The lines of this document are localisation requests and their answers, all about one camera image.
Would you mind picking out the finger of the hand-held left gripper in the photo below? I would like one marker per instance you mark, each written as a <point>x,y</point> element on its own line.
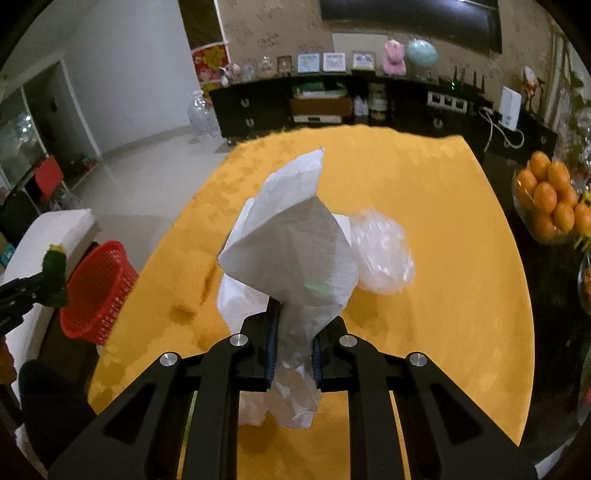
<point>21,288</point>
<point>18,309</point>

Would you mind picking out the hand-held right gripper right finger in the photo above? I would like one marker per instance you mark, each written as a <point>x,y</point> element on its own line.
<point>316,364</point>

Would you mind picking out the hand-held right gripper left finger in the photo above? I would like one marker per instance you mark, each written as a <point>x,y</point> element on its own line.
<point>272,350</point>

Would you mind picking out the dark green wrapper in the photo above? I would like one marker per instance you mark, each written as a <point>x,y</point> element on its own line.
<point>54,277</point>

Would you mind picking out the red plastic mesh basket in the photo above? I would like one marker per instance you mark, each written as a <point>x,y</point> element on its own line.
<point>97,290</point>

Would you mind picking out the white paper napkin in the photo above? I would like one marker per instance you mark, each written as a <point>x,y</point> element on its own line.
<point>291,240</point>

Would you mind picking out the white crumpled tissue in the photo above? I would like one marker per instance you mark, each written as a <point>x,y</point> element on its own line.
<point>235,300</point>

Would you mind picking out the white cushioned bench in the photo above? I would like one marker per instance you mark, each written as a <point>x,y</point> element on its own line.
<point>51,228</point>

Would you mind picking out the black chair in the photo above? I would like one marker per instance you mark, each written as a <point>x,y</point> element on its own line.
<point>18,212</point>

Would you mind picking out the red chair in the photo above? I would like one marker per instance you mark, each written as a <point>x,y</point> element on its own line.
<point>48,175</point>

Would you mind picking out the clear crumpled plastic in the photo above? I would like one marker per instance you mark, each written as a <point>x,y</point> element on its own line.
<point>383,258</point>

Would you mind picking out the yellow tablecloth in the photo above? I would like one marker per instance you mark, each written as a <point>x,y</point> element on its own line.
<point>438,230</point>

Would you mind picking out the clear plastic water jug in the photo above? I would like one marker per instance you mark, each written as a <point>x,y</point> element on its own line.
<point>203,117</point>

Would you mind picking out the black television cabinet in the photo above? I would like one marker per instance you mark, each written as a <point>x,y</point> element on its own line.
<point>258,106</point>

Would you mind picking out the brown box with white base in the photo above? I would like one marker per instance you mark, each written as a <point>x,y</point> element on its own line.
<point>318,107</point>

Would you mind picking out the small white bottles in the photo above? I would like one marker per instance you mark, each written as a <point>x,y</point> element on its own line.
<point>360,105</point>

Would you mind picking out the green folded cloth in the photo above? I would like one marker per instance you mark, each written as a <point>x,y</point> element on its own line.
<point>318,90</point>

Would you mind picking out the small glass ornament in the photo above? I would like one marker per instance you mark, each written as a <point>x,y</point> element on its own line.
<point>249,73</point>

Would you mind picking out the pile of oranges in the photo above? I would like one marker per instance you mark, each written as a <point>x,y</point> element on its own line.
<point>545,194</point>

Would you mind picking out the white socket strip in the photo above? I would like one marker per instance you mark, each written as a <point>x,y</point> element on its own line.
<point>447,101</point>

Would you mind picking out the black router with antennas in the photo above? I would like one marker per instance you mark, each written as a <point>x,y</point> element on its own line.
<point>461,85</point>

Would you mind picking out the yellow bananas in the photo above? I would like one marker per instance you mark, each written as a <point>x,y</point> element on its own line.
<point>585,198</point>

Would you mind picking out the pink plush toy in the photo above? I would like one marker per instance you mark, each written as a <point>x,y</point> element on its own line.
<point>395,57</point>

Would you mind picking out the white upright device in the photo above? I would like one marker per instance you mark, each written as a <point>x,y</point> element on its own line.
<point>509,106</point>

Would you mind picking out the light blue globe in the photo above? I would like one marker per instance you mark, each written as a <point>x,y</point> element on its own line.
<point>422,53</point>

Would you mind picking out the red and white figurine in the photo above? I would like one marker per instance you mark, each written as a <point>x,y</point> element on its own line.
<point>531,83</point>

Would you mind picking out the glass vase with plant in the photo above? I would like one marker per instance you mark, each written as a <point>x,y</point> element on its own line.
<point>572,92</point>

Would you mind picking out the small brown picture frame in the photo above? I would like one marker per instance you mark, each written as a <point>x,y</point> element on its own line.
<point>284,65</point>

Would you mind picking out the white picture frame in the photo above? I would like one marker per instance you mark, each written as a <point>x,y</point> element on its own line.
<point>308,63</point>
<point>334,62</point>
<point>364,60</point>

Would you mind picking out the red festive wall decoration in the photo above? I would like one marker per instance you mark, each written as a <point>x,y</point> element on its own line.
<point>212,57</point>

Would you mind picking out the black wall television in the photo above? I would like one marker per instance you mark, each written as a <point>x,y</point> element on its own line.
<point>415,18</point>

